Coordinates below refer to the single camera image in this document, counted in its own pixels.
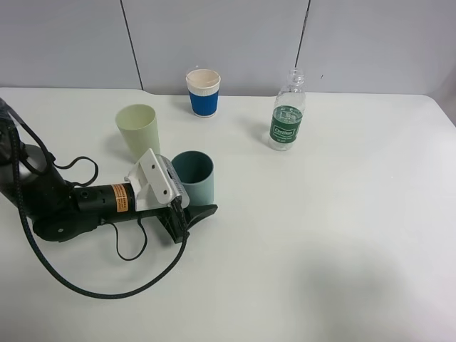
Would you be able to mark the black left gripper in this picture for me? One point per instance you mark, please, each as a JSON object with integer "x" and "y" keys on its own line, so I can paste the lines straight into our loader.
{"x": 103, "y": 204}

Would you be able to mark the teal short cup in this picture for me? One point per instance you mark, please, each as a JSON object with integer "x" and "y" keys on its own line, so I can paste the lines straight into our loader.
{"x": 195, "y": 170}

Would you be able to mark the clear bottle with green label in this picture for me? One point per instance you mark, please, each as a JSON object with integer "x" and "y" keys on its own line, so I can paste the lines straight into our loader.
{"x": 289, "y": 107}

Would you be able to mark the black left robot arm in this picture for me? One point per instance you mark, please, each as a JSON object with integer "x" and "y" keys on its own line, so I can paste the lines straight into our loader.
{"x": 61, "y": 210}

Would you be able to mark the pale green tall cup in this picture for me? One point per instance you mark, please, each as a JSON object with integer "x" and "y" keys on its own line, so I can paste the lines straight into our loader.
{"x": 138, "y": 126}

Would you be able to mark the blue sleeved paper cup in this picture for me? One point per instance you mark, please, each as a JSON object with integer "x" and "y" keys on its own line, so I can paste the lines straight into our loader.
{"x": 203, "y": 87}

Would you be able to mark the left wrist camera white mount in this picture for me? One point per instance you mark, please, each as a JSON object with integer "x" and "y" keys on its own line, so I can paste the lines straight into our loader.
{"x": 155, "y": 183}

